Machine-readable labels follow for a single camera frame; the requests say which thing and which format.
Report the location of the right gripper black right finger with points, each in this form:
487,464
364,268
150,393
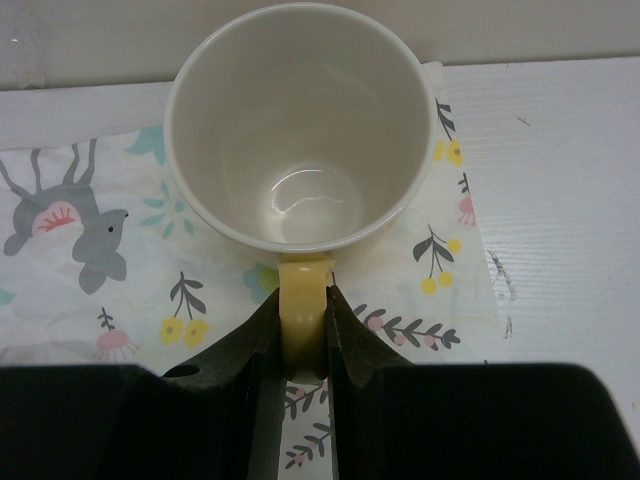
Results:
392,419

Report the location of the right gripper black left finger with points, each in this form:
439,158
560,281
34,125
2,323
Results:
217,415

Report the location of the white floral cloth napkin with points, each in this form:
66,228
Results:
116,268

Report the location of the yellow ceramic mug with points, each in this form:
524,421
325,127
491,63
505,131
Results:
300,132

